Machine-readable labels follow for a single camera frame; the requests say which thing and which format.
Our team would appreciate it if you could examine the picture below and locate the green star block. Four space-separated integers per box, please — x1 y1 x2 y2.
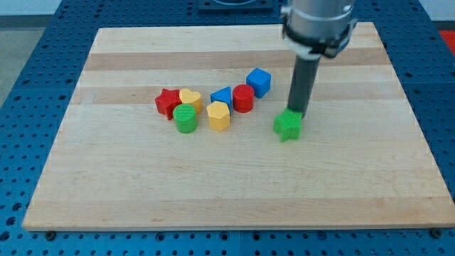
273 108 303 142

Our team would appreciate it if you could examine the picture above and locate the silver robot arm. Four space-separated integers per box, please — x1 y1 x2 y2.
280 0 357 61

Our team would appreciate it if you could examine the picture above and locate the red star block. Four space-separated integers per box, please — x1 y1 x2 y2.
155 88 182 120

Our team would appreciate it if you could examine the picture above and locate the yellow hexagon block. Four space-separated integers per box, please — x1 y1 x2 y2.
206 101 230 131

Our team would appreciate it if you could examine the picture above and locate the blue triangle block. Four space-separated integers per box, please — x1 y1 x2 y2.
210 87 232 111

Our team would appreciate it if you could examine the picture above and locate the red cylinder block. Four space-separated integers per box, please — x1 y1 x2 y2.
232 84 255 113

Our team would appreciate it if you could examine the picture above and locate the green cylinder block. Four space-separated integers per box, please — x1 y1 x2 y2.
173 104 198 134

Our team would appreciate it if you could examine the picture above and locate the yellow heart block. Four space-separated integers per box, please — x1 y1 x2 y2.
179 88 203 114

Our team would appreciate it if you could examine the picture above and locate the wooden board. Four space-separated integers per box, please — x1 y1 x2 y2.
22 22 454 231

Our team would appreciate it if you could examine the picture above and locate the blue cube block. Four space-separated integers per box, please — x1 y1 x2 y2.
246 68 272 98

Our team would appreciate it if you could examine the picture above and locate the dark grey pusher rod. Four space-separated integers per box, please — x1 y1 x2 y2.
287 56 320 117

